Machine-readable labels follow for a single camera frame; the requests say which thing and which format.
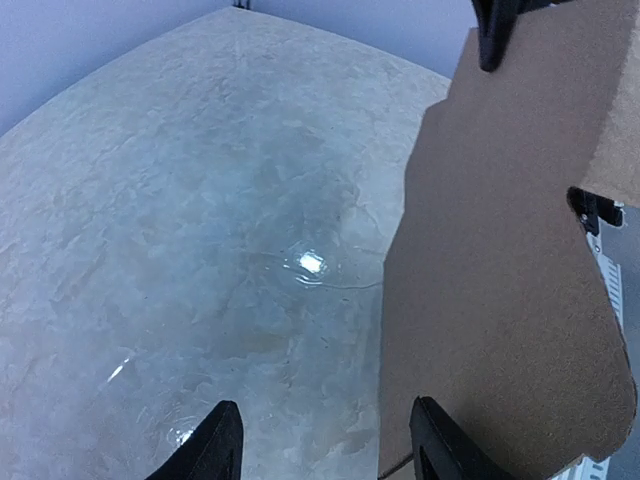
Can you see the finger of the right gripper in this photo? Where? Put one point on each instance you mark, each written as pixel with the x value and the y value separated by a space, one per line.
pixel 496 21

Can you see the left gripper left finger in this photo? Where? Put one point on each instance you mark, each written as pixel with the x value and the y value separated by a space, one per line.
pixel 213 451

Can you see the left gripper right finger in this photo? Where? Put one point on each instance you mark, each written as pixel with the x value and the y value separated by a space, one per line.
pixel 443 451

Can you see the brown cardboard box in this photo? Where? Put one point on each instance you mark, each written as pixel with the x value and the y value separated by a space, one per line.
pixel 494 305

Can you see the front aluminium rail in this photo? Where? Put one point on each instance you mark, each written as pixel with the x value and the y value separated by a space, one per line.
pixel 612 230

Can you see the left aluminium frame post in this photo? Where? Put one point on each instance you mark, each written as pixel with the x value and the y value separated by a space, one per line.
pixel 242 4

